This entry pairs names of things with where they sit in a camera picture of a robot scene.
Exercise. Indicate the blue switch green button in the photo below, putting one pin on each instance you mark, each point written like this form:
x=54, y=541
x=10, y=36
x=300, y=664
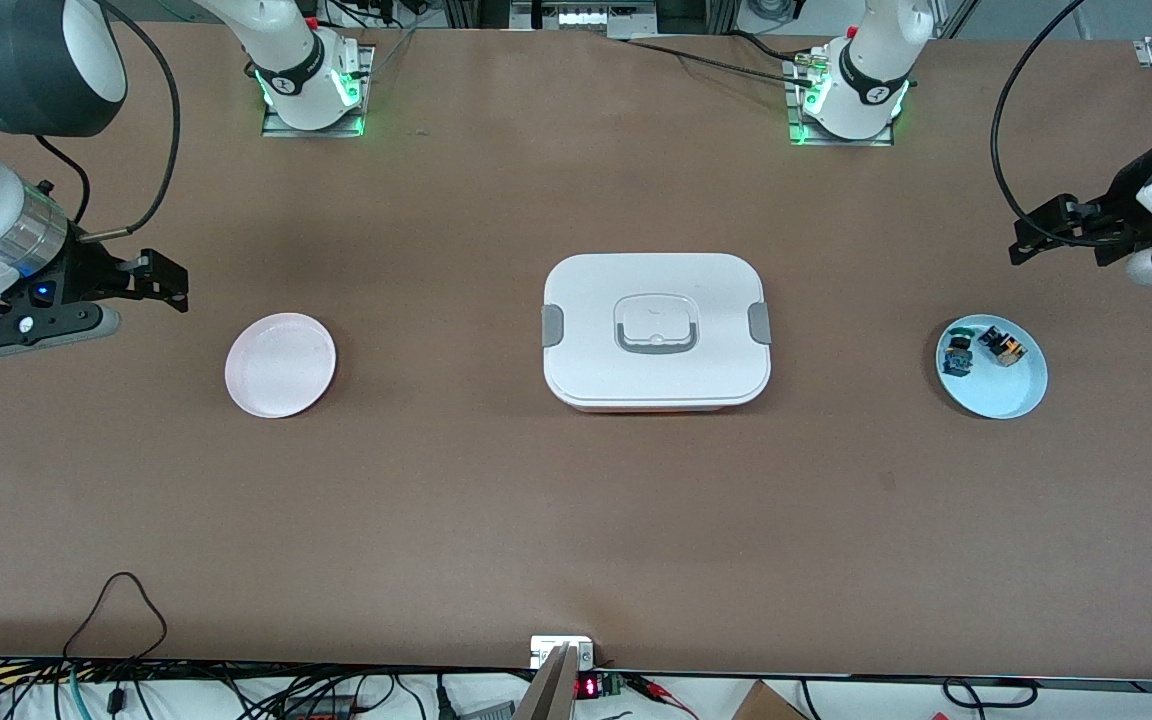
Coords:
x=958, y=355

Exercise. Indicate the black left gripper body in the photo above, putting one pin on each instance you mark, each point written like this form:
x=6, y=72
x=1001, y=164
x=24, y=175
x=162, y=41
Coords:
x=1119, y=203

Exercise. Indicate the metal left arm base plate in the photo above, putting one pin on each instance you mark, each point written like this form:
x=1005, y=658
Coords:
x=796, y=135

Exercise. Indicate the small white socket box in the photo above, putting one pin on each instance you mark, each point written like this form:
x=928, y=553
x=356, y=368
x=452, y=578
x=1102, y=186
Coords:
x=548, y=646

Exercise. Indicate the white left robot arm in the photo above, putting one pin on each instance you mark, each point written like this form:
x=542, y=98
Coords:
x=876, y=60

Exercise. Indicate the silver electronics box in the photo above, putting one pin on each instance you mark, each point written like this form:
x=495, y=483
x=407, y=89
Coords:
x=586, y=15

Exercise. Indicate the orange push-button switch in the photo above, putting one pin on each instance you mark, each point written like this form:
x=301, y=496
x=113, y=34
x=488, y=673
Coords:
x=1004, y=347

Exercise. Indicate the pink round plate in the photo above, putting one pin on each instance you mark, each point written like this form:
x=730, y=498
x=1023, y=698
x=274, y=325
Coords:
x=280, y=365

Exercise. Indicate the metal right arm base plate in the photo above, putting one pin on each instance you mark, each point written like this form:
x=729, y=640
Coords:
x=271, y=125

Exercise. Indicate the brown cardboard box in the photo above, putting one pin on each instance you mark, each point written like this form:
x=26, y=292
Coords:
x=766, y=704

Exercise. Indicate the red clip test lead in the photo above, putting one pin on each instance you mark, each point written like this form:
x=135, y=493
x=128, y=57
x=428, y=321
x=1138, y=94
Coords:
x=661, y=692

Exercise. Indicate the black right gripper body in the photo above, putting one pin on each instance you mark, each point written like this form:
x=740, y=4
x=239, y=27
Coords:
x=84, y=272

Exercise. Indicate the light blue round plate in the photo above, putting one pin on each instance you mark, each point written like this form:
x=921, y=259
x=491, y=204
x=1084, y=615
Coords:
x=1006, y=390

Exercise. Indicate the grey metal bar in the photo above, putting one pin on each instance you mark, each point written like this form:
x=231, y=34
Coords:
x=548, y=690

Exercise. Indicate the red digit display module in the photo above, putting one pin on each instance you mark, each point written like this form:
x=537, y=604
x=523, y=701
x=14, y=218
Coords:
x=591, y=687

